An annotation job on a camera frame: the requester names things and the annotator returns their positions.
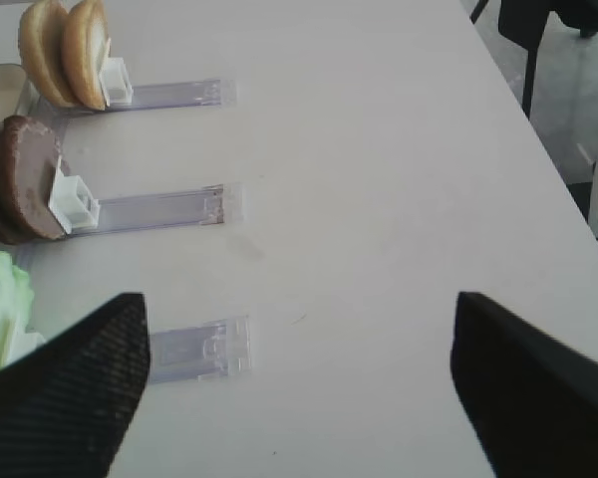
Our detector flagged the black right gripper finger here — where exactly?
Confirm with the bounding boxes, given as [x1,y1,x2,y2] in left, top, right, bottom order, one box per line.
[449,292,598,477]

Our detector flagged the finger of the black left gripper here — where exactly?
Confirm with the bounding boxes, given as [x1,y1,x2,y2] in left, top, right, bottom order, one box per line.
[0,293,150,477]

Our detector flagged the green lettuce pile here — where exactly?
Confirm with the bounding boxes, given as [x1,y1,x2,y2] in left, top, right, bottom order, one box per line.
[0,251,34,368]

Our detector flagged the front brown meat patty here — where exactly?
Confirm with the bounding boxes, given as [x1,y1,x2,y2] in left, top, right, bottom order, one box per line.
[0,116,65,240]

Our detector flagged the front bread bun slice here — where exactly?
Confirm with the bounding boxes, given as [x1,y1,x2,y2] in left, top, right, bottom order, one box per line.
[61,1,110,111]

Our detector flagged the bread bun slice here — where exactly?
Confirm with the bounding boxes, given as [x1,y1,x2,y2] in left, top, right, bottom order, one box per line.
[61,1,110,111]
[18,1,80,108]

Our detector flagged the rear bread bun slice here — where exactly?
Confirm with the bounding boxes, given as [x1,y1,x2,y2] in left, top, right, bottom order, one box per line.
[18,1,80,108]

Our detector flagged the clear acrylic right holder rack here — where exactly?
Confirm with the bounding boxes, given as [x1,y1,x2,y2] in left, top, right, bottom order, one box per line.
[9,77,256,387]

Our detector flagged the white pusher block bun lane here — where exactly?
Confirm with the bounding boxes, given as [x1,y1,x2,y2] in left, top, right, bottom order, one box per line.
[99,38,134,107]

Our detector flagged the black chair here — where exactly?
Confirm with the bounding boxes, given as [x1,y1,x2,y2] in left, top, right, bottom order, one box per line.
[497,0,598,118]

